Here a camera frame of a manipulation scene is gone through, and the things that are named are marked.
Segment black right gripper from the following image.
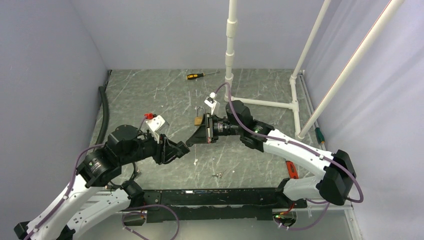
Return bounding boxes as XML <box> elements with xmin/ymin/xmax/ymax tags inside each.
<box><xmin>187</xmin><ymin>113</ymin><xmax>243</xmax><ymax>145</ymax></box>

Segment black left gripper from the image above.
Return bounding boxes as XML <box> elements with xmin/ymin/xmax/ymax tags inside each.
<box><xmin>120</xmin><ymin>129</ymin><xmax>182</xmax><ymax>165</ymax></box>

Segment silver key bunch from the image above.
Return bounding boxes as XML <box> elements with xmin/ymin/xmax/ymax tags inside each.
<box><xmin>211</xmin><ymin>170</ymin><xmax>226</xmax><ymax>179</ymax></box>

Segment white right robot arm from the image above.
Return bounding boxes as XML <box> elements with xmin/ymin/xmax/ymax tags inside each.
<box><xmin>185</xmin><ymin>100</ymin><xmax>357</xmax><ymax>208</ymax></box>

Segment brass padlock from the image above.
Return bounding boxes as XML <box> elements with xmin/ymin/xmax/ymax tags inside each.
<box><xmin>194</xmin><ymin>106</ymin><xmax>205</xmax><ymax>127</ymax></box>

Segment yellow black screwdriver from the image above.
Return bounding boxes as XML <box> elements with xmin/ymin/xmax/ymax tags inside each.
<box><xmin>186</xmin><ymin>70</ymin><xmax>220</xmax><ymax>80</ymax></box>

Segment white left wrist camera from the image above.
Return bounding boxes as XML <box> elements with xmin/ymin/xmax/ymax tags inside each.
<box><xmin>144</xmin><ymin>113</ymin><xmax>169</xmax><ymax>134</ymax></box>

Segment black loose cable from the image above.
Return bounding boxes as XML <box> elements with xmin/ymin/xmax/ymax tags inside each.
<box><xmin>105</xmin><ymin>162</ymin><xmax>142</xmax><ymax>191</ymax></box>

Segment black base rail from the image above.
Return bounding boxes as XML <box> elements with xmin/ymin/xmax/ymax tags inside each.
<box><xmin>129</xmin><ymin>187</ymin><xmax>307</xmax><ymax>223</ymax></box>

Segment black corrugated hose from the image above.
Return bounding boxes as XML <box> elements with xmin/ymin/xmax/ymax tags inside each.
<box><xmin>96</xmin><ymin>85</ymin><xmax>111</xmax><ymax>145</ymax></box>

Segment red handle pliers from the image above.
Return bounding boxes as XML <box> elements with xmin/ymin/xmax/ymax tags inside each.
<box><xmin>285</xmin><ymin>160</ymin><xmax>299</xmax><ymax>179</ymax></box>

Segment white pvc pipe frame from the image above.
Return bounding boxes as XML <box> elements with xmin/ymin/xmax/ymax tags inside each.
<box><xmin>224</xmin><ymin>0</ymin><xmax>404</xmax><ymax>140</ymax></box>

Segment green handle screwdriver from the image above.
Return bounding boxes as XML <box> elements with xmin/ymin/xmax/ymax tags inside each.
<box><xmin>314</xmin><ymin>127</ymin><xmax>326</xmax><ymax>144</ymax></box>

